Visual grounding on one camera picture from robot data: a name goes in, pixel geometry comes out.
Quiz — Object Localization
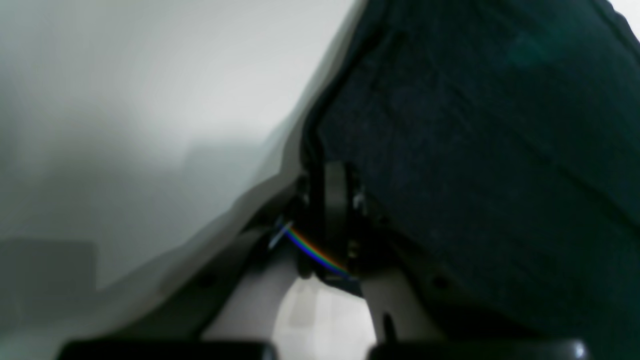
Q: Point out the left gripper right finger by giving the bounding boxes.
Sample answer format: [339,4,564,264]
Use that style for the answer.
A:
[325,162,591,360]

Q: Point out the black T-shirt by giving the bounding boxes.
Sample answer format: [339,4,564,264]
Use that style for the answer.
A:
[306,0,640,360]

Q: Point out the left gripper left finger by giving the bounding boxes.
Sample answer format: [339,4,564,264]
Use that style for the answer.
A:
[58,175,309,360]

